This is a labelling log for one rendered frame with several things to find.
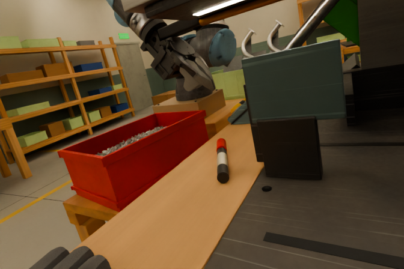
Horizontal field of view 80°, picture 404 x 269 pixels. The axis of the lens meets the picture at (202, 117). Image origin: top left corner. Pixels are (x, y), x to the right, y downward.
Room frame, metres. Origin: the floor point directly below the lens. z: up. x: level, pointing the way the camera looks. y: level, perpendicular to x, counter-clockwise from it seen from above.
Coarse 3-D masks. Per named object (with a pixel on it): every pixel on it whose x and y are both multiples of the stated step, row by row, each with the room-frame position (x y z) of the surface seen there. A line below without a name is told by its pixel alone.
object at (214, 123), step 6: (228, 102) 1.06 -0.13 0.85; (234, 102) 1.03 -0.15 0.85; (222, 108) 0.96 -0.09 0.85; (228, 108) 0.93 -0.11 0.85; (216, 114) 0.87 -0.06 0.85; (222, 114) 0.85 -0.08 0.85; (228, 114) 0.85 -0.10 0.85; (204, 120) 0.82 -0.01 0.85; (210, 120) 0.80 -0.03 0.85; (216, 120) 0.78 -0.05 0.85; (222, 120) 0.80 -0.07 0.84; (210, 126) 0.77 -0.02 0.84; (216, 126) 0.76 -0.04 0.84; (222, 126) 0.79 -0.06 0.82; (210, 132) 0.77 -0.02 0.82; (216, 132) 0.76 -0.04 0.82
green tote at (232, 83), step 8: (216, 72) 1.83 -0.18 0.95; (232, 72) 1.42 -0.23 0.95; (240, 72) 1.39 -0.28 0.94; (216, 80) 1.50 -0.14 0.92; (224, 80) 1.46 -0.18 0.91; (232, 80) 1.43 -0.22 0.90; (240, 80) 1.40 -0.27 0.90; (216, 88) 1.50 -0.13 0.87; (224, 88) 1.47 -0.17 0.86; (232, 88) 1.44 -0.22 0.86; (240, 88) 1.41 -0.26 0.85; (224, 96) 1.48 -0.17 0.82; (232, 96) 1.44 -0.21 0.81; (240, 96) 1.41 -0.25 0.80
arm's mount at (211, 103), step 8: (208, 96) 0.90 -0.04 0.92; (216, 96) 0.95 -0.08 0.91; (160, 104) 0.94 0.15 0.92; (168, 104) 0.90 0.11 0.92; (176, 104) 0.88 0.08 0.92; (184, 104) 0.86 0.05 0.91; (192, 104) 0.84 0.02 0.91; (200, 104) 0.84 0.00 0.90; (208, 104) 0.88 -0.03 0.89; (216, 104) 0.94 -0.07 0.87; (224, 104) 0.99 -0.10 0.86; (160, 112) 0.92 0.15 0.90; (208, 112) 0.87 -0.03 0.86
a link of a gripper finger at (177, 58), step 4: (172, 52) 0.55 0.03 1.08; (176, 52) 0.55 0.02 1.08; (176, 56) 0.54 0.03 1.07; (180, 56) 0.55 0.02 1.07; (184, 56) 0.56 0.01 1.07; (176, 60) 0.54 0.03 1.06; (180, 60) 0.54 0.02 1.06; (184, 60) 0.55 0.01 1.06; (180, 64) 0.54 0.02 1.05; (184, 64) 0.54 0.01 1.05; (188, 64) 0.54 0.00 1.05; (184, 68) 0.54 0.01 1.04; (188, 68) 0.54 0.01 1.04; (192, 68) 0.54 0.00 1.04; (188, 72) 0.55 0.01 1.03; (192, 72) 0.54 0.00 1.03; (196, 72) 0.54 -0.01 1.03; (192, 76) 0.54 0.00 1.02
